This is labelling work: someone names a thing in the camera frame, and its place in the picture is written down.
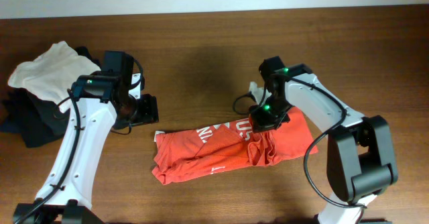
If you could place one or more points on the orange t-shirt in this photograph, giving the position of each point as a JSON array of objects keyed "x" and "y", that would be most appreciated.
[{"x": 190, "y": 154}]

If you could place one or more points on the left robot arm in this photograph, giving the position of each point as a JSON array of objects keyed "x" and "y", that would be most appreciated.
[{"x": 104, "y": 102}]

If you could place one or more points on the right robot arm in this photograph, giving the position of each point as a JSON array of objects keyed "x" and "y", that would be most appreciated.
[{"x": 361, "y": 162}]

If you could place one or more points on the white folded shirt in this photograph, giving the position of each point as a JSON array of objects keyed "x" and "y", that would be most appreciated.
[{"x": 51, "y": 74}]

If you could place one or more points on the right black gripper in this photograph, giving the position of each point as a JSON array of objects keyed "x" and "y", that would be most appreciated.
[{"x": 261, "y": 123}]

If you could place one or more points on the black folded clothes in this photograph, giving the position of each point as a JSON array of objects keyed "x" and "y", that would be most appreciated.
[{"x": 39, "y": 122}]

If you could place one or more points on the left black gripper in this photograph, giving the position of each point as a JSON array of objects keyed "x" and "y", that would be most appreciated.
[{"x": 149, "y": 114}]

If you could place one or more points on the navy folded garment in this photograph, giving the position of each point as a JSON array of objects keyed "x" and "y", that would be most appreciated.
[{"x": 9, "y": 127}]

